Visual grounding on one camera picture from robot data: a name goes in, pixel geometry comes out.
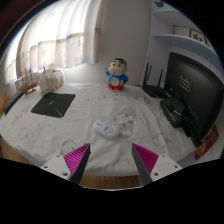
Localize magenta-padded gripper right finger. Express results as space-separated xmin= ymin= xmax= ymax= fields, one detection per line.
xmin=131 ymin=143 xmax=184 ymax=186

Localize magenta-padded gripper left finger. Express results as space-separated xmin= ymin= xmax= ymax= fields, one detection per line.
xmin=40 ymin=143 xmax=92 ymax=185

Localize white cartoon-print computer mouse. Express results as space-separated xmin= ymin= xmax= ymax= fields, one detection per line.
xmin=92 ymin=119 xmax=121 ymax=140

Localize black mouse pad green lines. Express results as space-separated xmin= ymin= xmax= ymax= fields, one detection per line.
xmin=30 ymin=92 xmax=76 ymax=118

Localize white printed tablecloth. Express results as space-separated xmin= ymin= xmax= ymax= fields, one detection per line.
xmin=0 ymin=82 xmax=198 ymax=177

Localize red paper packet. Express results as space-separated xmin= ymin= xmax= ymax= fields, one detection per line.
xmin=194 ymin=125 xmax=220 ymax=160

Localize black router with antennas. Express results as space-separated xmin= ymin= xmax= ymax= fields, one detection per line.
xmin=142 ymin=61 xmax=171 ymax=99

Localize large white conch shell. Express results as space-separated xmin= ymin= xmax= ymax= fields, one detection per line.
xmin=38 ymin=66 xmax=65 ymax=95

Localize black keyboard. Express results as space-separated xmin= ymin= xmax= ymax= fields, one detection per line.
xmin=3 ymin=90 xmax=26 ymax=115

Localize black monitor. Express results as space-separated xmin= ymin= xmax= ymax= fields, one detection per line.
xmin=164 ymin=51 xmax=224 ymax=148

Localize cartoon boy figurine clock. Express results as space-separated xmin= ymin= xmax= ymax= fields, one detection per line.
xmin=105 ymin=57 xmax=129 ymax=92

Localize orange wooden chair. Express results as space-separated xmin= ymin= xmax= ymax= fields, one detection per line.
xmin=0 ymin=89 xmax=11 ymax=116

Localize white star-print curtain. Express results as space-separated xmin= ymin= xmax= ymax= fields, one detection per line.
xmin=3 ymin=0 xmax=104 ymax=84

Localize white wall shelf unit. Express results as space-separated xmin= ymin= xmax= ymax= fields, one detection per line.
xmin=151 ymin=0 xmax=218 ymax=68

